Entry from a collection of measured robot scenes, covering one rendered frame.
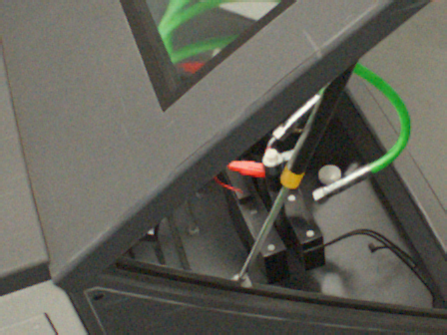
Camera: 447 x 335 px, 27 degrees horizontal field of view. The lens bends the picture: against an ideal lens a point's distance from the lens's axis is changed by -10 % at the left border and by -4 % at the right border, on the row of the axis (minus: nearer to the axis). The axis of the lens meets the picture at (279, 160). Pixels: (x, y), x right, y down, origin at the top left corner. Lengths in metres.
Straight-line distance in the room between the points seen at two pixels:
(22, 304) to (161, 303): 0.16
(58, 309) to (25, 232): 0.09
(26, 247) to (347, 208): 0.93
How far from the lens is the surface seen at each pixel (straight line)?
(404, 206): 1.67
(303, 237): 1.52
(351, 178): 1.33
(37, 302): 0.95
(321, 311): 1.12
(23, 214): 0.94
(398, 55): 3.25
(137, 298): 0.98
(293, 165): 0.94
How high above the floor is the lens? 2.18
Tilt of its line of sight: 48 degrees down
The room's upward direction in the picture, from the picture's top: 8 degrees counter-clockwise
